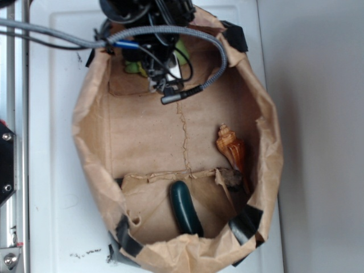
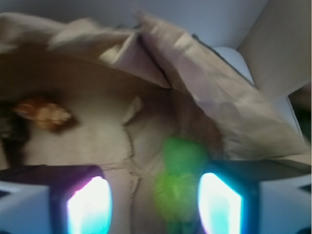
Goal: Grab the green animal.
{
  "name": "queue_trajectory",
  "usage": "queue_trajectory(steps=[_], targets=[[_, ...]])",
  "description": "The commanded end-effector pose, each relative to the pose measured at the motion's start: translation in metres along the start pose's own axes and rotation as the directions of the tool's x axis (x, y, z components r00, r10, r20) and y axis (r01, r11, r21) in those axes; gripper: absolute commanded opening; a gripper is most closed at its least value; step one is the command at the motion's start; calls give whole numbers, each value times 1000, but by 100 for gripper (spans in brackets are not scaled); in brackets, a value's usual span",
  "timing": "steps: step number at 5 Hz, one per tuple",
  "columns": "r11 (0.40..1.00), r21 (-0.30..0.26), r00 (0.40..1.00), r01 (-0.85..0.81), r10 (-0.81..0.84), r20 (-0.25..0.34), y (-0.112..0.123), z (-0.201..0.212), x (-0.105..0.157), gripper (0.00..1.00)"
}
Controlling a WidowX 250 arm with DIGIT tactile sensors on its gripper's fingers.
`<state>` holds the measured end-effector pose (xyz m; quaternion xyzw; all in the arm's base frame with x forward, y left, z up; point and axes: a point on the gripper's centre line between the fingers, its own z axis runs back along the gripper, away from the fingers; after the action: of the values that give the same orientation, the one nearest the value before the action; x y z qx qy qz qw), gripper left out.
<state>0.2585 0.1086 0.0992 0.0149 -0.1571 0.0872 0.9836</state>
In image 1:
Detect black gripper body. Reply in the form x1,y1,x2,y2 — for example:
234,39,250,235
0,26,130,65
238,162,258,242
100,1,196,94

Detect green plush animal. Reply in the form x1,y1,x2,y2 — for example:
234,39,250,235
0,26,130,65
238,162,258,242
124,40,193,77

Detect brown paper bag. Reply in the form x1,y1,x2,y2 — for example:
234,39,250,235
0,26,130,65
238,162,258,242
72,8,283,272

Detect orange striped seashell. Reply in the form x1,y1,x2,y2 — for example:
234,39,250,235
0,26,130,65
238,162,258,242
216,123,246,173

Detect small brown rock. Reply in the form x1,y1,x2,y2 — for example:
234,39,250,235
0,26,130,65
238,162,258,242
219,168,243,192

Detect dark green cucumber toy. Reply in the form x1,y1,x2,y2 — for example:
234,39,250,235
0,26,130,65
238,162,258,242
169,180,204,237

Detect aluminium frame rail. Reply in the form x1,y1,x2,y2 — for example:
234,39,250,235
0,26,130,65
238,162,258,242
0,0,31,273

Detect grey braided cable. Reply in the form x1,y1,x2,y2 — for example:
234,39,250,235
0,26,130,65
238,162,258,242
0,17,228,105

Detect black metal bracket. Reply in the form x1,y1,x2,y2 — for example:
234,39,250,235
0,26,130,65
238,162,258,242
1,120,17,206

